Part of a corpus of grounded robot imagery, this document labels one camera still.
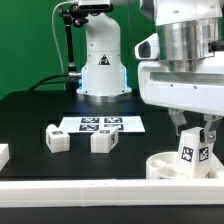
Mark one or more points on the camera on mount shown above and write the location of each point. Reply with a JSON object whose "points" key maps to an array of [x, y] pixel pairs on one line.
{"points": [[94, 5]]}

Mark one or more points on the white marker sheet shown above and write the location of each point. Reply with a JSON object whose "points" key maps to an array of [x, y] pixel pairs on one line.
{"points": [[130, 124]]}

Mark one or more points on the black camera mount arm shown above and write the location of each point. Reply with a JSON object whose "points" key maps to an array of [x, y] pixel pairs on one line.
{"points": [[73, 17]]}

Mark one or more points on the white U-shaped fence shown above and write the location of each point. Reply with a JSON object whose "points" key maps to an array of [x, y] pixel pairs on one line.
{"points": [[112, 192]]}

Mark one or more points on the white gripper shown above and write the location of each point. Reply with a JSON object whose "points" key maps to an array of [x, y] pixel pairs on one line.
{"points": [[178, 91]]}

